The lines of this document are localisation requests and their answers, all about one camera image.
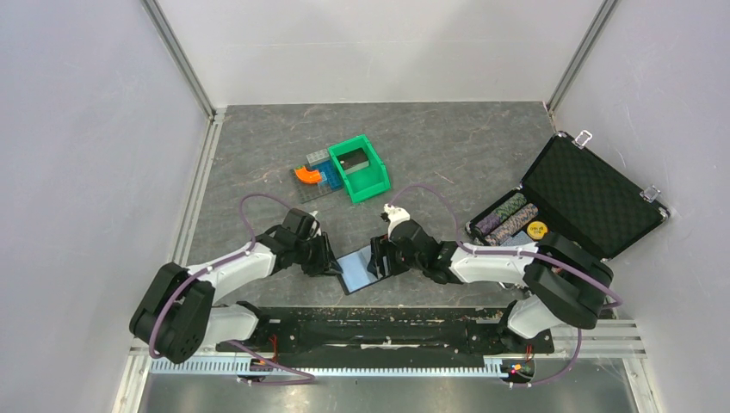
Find black box in bin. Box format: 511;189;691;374
337;148;370;175

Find blue grid tray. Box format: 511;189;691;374
291;160;343;203

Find blue playing card deck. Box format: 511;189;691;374
501;231;533;247

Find poker chip row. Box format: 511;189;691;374
485;203;539;246
474;193;527;237

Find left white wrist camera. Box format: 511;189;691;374
308;211;321;237

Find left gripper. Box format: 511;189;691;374
294;231;343;278

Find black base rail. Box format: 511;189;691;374
243;307;554;368

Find grey brick block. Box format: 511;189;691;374
306;149;331;168

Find black leather card holder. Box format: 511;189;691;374
337;246;390;295

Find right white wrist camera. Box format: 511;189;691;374
380;204;411;237

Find upper poker chip row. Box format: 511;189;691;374
474;193;527;237

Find green plastic bin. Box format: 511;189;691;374
327;134;392;204

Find yellow dealer button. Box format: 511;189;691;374
526;220;549;240

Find white comb cable strip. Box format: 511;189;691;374
150;354;508;379

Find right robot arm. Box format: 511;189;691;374
367;219;614;351

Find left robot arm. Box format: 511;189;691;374
129;208;342;364

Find orange curved piece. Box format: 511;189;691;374
294;165;323;185

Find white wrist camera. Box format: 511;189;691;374
380;204;411;237
308;211;321;237

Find black poker chip case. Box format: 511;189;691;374
465;132;670;260

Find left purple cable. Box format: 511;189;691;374
148;194;318;387

